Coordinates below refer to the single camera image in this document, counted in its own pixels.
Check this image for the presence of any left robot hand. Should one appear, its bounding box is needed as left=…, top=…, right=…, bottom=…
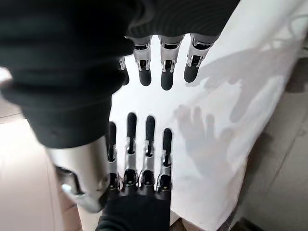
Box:
left=96, top=112, right=174, bottom=231

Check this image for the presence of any white bed sheet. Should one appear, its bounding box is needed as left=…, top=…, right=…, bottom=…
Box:
left=108, top=0, right=308, bottom=231

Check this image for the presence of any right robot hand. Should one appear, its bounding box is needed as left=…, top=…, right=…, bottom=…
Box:
left=0, top=0, right=242, bottom=214

